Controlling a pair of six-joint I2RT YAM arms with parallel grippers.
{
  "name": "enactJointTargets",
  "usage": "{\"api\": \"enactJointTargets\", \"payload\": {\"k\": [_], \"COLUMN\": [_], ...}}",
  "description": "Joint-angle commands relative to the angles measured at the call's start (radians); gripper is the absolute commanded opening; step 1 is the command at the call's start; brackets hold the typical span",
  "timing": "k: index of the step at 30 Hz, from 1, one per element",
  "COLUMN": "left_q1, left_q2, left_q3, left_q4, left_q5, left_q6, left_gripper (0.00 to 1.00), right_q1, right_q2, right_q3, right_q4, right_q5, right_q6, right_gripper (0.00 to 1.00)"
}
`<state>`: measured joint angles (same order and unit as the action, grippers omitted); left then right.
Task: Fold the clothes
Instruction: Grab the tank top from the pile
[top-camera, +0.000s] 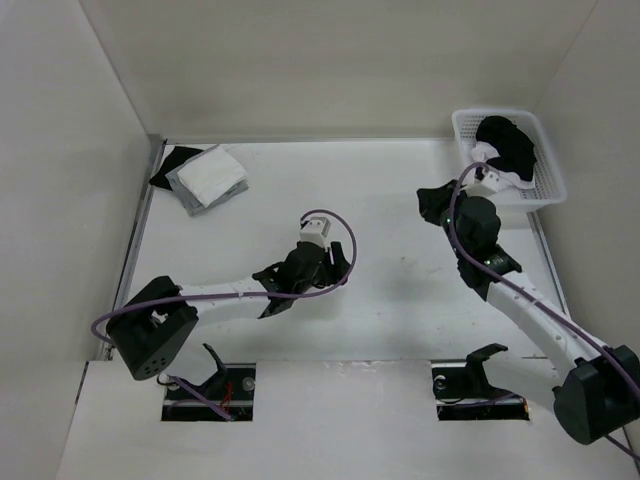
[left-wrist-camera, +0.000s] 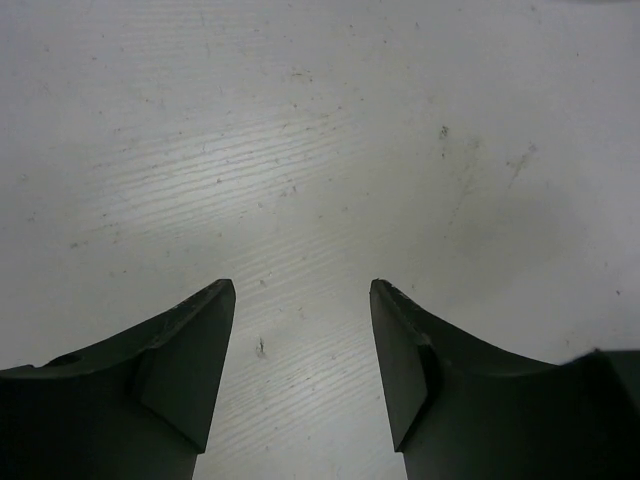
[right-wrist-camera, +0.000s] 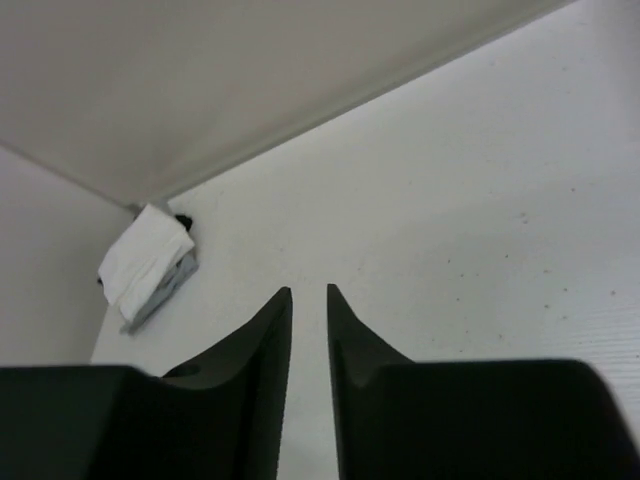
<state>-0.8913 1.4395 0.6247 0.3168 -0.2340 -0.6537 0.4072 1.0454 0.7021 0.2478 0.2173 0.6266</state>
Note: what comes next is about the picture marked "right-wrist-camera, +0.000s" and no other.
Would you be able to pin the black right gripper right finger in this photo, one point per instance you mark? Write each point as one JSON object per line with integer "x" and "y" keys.
{"x": 499, "y": 419}

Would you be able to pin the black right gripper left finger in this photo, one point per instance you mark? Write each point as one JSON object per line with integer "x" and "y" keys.
{"x": 218, "y": 415}

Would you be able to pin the folded white tank top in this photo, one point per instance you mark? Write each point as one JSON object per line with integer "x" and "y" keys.
{"x": 133, "y": 268}

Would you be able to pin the folded black tank top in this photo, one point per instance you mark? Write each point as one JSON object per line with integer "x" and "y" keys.
{"x": 185, "y": 221}

